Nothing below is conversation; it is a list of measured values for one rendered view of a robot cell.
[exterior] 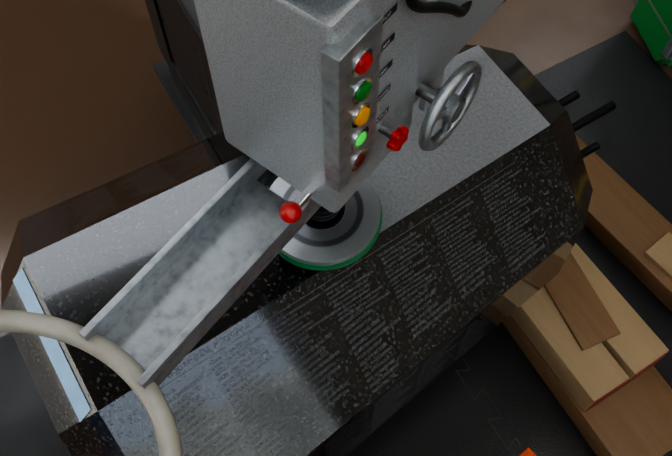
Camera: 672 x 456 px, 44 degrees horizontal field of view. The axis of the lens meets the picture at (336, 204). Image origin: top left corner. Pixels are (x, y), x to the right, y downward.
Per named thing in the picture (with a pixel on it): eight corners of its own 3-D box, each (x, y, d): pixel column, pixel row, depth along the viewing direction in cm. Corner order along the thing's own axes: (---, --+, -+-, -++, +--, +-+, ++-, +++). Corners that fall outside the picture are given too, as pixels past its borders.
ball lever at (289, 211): (308, 182, 121) (307, 171, 118) (326, 194, 120) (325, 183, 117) (275, 219, 118) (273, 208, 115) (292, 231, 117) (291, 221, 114)
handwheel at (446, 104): (427, 77, 134) (436, 14, 121) (479, 108, 131) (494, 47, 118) (371, 139, 129) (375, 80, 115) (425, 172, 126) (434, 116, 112)
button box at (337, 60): (359, 144, 116) (364, 3, 91) (375, 154, 115) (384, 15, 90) (324, 184, 113) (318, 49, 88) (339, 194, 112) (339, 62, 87)
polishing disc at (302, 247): (334, 287, 144) (334, 285, 143) (239, 223, 150) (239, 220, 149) (403, 201, 152) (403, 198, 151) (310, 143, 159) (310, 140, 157)
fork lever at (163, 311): (358, 39, 146) (359, 20, 142) (449, 93, 141) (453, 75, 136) (69, 330, 119) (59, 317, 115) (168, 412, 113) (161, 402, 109)
